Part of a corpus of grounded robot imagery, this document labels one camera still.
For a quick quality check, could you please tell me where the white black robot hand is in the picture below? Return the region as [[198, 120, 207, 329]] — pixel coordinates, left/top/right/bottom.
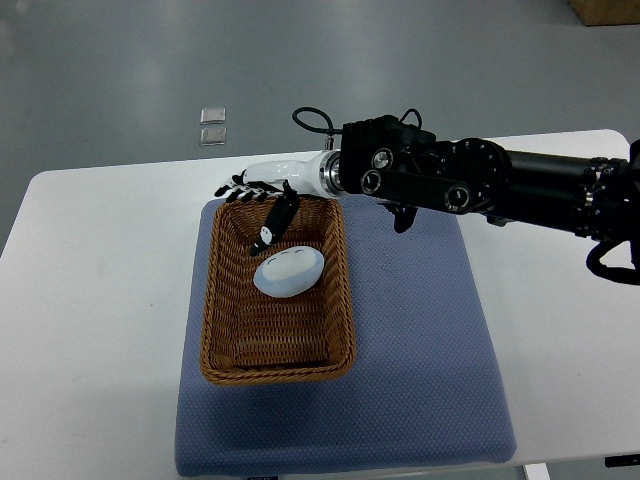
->
[[214, 151, 343, 257]]

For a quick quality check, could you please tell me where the blue white plush toy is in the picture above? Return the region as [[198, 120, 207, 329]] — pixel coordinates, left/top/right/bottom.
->
[[253, 246, 325, 298]]

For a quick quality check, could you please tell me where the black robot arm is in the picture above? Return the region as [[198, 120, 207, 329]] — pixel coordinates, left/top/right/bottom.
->
[[217, 115, 639, 285]]

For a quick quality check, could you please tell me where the brown wicker basket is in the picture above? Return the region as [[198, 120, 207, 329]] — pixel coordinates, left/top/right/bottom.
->
[[200, 199, 356, 386]]

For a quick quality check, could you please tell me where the upper metal floor plate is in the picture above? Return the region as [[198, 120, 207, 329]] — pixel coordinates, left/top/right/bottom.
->
[[200, 107, 226, 125]]

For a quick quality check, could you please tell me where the blue quilted mat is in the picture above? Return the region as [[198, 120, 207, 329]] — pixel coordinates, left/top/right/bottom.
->
[[175, 196, 516, 477]]

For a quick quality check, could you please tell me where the brown cardboard box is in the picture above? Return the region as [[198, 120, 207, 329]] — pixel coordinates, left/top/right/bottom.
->
[[569, 0, 639, 27]]

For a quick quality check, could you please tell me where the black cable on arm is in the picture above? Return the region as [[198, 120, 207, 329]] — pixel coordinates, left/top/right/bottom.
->
[[291, 106, 424, 137]]

